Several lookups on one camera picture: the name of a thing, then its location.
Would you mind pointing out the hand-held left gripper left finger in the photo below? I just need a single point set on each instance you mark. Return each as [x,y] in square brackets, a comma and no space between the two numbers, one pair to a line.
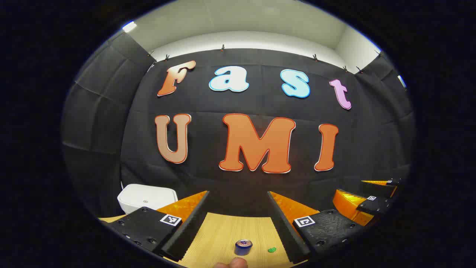
[191,230]

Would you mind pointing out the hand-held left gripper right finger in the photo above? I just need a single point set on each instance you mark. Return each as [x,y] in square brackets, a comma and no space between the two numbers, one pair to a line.
[286,234]

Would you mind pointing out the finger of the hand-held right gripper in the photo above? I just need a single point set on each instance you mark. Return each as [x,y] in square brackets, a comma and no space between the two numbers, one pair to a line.
[379,188]
[347,203]

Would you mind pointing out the blue pop can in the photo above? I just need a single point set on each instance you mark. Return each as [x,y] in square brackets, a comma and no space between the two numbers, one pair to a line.
[243,248]

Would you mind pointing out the white desktop garbage bin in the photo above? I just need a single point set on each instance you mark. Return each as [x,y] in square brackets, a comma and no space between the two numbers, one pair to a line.
[145,195]

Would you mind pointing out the wooden desktop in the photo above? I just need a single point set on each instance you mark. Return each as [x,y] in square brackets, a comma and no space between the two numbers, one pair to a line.
[227,230]

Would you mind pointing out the black backdrop cloth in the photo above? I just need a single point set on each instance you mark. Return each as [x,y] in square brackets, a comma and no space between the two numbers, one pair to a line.
[260,100]

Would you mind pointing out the white ceiling light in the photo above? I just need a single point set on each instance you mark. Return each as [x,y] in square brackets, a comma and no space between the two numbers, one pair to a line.
[129,26]

